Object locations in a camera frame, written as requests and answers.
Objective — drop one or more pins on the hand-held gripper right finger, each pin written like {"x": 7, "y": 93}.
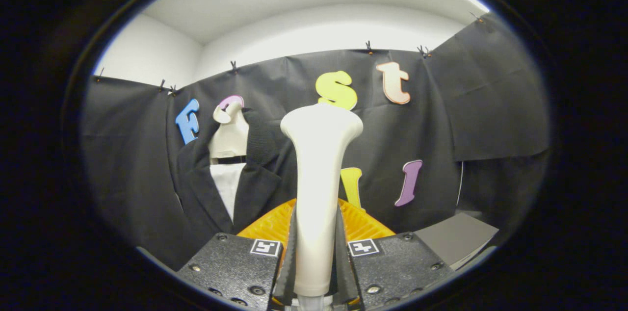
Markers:
{"x": 392, "y": 272}

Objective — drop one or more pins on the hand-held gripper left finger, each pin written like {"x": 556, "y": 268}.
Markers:
{"x": 230, "y": 267}

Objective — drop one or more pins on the black backdrop cloth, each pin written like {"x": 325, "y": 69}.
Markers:
{"x": 441, "y": 119}

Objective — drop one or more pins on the white garment steamer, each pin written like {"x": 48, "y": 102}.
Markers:
{"x": 319, "y": 178}

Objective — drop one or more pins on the grey cabinet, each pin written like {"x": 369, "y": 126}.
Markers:
{"x": 456, "y": 237}

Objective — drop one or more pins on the black jacket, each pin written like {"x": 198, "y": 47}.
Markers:
{"x": 255, "y": 188}

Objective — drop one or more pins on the white clothes hanger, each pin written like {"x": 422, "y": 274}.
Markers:
{"x": 230, "y": 139}

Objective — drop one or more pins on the white shirt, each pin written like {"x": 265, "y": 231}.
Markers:
{"x": 228, "y": 188}

